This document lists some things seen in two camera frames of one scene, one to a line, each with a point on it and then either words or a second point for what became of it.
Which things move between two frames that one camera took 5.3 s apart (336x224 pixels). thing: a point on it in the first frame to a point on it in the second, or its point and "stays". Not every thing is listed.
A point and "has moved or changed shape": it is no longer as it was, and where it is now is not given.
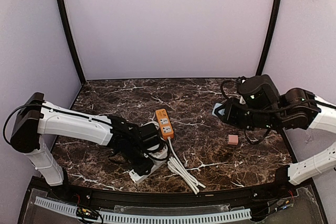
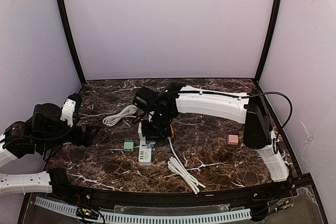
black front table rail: (170, 200) stays
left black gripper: (142, 161) to (79, 135)
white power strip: (136, 178) has moved or changed shape
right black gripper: (231, 114) to (155, 133)
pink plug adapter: (232, 139) stays
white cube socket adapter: (159, 158) has moved or changed shape
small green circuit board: (86, 213) stays
